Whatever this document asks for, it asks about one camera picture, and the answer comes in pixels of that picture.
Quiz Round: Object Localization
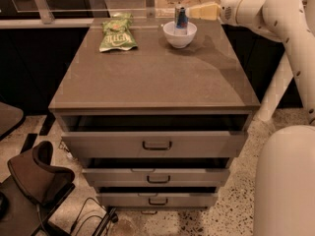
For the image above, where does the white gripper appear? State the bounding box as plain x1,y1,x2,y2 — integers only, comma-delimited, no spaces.
185,0,251,26

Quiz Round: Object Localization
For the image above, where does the redbull can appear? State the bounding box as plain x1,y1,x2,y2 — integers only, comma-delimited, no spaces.
174,4,188,35

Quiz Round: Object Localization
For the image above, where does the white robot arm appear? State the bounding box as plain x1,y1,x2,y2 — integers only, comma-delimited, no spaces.
186,0,315,236

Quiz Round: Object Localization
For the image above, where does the white bowl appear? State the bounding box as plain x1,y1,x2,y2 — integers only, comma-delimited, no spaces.
162,22,197,48

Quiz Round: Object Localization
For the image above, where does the green chip bag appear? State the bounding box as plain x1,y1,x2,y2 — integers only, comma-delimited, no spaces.
99,13,137,52

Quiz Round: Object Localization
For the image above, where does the grey drawer cabinet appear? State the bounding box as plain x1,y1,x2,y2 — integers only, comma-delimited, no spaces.
48,16,261,212

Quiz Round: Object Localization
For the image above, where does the top grey drawer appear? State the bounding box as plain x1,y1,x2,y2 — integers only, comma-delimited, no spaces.
62,131,247,158

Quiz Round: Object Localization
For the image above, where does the grey drawer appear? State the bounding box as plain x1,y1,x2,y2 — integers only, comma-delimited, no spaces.
83,168,229,187
96,193,218,208
62,131,247,158

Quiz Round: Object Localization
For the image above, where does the middle grey drawer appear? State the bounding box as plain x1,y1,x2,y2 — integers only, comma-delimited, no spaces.
83,168,229,187

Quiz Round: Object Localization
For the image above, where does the bottom grey drawer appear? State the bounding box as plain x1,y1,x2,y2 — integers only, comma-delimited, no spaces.
96,193,218,208

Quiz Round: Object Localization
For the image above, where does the dark round table edge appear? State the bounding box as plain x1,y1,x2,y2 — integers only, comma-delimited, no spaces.
0,102,25,141

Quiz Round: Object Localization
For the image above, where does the dark office chair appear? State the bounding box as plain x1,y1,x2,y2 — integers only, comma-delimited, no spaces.
0,142,75,236

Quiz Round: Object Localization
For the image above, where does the black floor cable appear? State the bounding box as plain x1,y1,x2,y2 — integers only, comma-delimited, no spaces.
69,197,119,236

